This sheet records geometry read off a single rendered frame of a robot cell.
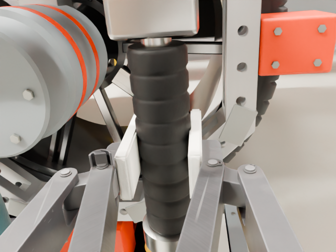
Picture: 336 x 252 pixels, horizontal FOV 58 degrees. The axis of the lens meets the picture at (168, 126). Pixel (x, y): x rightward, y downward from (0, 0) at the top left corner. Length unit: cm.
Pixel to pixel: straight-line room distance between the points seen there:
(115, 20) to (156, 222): 14
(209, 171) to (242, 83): 26
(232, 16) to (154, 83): 23
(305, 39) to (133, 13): 28
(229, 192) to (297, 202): 139
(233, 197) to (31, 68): 20
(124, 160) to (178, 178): 4
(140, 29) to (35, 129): 17
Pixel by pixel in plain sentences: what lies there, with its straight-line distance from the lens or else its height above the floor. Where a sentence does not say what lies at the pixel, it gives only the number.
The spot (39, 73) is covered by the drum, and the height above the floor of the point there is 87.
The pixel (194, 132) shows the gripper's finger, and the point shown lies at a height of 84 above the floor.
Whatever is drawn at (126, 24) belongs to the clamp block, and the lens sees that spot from 17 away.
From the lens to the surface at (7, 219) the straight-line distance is 50.
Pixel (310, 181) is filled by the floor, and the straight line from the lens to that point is 170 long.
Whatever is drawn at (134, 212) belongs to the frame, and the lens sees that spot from 51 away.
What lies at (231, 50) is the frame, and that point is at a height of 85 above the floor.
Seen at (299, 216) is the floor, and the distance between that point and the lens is 147.
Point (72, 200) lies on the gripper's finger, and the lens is 17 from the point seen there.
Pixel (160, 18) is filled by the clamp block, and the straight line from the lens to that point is 17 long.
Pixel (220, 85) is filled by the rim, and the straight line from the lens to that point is 49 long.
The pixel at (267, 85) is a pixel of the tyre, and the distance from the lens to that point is 50.
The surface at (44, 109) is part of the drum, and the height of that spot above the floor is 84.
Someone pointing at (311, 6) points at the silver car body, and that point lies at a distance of 89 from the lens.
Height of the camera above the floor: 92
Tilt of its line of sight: 24 degrees down
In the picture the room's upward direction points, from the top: 4 degrees counter-clockwise
